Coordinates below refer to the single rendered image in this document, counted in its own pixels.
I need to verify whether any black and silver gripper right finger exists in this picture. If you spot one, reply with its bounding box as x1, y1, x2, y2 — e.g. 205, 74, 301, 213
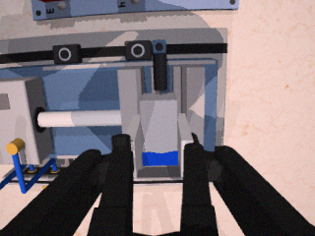
177, 113, 315, 236

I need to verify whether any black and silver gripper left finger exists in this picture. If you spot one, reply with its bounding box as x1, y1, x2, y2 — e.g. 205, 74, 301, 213
0, 115, 142, 236

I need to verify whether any grey block with blue end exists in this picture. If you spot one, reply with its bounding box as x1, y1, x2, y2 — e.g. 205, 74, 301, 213
139, 92, 178, 166

